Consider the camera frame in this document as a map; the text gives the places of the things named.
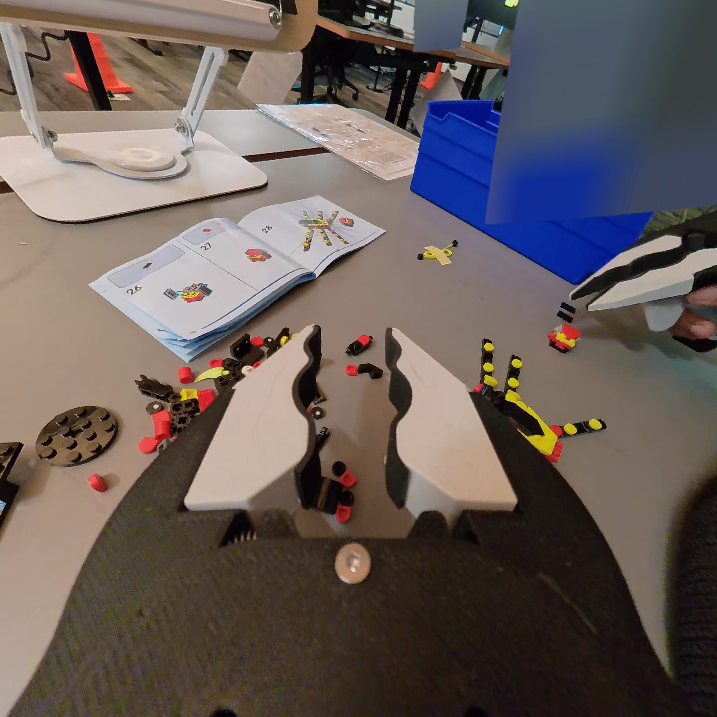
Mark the orange traffic cone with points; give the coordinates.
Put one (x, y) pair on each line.
(98, 73)
(431, 78)

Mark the person's right hand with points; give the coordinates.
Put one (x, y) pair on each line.
(703, 326)

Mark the black angled lego piece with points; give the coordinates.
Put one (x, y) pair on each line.
(371, 371)

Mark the white metal stand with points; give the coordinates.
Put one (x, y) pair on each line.
(140, 190)

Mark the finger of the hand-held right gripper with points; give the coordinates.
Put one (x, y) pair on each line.
(633, 260)
(650, 288)

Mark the black office chair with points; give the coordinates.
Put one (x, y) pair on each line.
(336, 84)

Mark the black lego piece red top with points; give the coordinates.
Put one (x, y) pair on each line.
(358, 345)

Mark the red round lego piece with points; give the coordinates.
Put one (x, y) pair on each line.
(97, 483)

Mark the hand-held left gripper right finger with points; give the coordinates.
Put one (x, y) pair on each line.
(456, 448)

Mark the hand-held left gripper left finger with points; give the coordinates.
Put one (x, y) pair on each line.
(246, 448)

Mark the nested blue plastic bins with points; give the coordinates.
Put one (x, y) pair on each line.
(448, 179)

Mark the small red yellow lego assembly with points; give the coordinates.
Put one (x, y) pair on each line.
(564, 339)

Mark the wooden board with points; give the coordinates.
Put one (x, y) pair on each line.
(297, 33)

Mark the lego instruction booklet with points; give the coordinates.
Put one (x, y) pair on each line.
(224, 280)

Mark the person's black sweater torso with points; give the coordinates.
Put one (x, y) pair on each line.
(694, 588)

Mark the black round lego plate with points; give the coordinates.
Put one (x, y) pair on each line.
(75, 437)

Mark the black lego bracket assembly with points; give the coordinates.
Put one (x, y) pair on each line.
(8, 465)

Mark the clear plastic bag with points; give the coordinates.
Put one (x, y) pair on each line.
(347, 140)

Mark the pile of lego pieces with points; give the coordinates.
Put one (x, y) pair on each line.
(246, 350)

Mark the black yellow lego spider model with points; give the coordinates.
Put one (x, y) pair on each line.
(532, 428)

